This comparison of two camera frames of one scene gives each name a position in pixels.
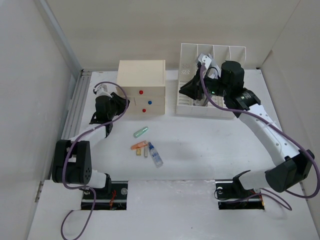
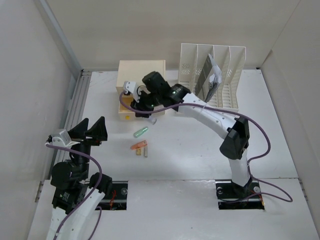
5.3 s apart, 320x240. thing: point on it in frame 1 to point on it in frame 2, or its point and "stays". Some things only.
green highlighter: [140, 131] stays
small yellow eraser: [138, 151] stays
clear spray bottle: [157, 159] to [152, 120]
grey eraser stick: [146, 151] stays
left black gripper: [120, 102] to [97, 132]
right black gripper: [193, 89] to [137, 106]
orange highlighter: [139, 145] stays
